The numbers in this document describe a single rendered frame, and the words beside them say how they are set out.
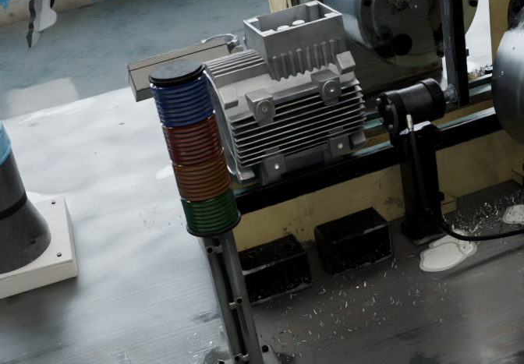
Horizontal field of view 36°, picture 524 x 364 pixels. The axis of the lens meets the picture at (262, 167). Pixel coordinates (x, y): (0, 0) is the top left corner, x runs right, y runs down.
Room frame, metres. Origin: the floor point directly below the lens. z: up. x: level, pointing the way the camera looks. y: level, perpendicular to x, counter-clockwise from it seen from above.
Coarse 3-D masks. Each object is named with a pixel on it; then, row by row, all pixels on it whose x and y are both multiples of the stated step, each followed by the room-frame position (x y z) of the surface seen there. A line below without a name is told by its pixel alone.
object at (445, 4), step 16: (448, 0) 1.04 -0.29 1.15; (448, 16) 1.05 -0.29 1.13; (448, 32) 1.05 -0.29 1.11; (464, 32) 1.05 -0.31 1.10; (448, 48) 1.06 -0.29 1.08; (464, 48) 1.04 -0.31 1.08; (448, 64) 1.06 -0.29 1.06; (464, 64) 1.04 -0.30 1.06; (448, 80) 1.06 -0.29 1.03; (464, 80) 1.04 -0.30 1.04; (464, 96) 1.04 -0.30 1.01
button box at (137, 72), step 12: (192, 48) 1.30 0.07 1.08; (204, 48) 1.31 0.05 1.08; (216, 48) 1.31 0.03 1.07; (144, 60) 1.29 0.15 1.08; (156, 60) 1.29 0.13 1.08; (168, 60) 1.29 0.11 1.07; (204, 60) 1.29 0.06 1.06; (132, 72) 1.27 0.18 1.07; (144, 72) 1.27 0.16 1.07; (132, 84) 1.28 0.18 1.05; (144, 84) 1.26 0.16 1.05; (144, 96) 1.29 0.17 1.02
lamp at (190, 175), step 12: (216, 156) 0.79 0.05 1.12; (180, 168) 0.78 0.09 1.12; (192, 168) 0.78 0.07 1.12; (204, 168) 0.78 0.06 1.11; (216, 168) 0.78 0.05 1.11; (180, 180) 0.79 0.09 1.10; (192, 180) 0.78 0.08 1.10; (204, 180) 0.78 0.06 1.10; (216, 180) 0.78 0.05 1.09; (228, 180) 0.80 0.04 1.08; (180, 192) 0.79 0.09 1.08; (192, 192) 0.78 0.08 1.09; (204, 192) 0.78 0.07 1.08; (216, 192) 0.78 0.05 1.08
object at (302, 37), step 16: (272, 16) 1.19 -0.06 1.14; (288, 16) 1.19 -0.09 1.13; (304, 16) 1.20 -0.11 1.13; (320, 16) 1.19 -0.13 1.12; (336, 16) 1.11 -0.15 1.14; (256, 32) 1.12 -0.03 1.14; (272, 32) 1.09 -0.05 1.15; (288, 32) 1.09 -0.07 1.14; (304, 32) 1.10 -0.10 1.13; (320, 32) 1.10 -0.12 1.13; (336, 32) 1.11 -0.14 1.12; (256, 48) 1.14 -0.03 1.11; (272, 48) 1.09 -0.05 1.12; (288, 48) 1.09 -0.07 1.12; (304, 48) 1.10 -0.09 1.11; (320, 48) 1.10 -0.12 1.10; (336, 48) 1.11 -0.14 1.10; (272, 64) 1.09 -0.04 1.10; (288, 64) 1.09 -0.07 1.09; (304, 64) 1.10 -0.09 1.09; (320, 64) 1.10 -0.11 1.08
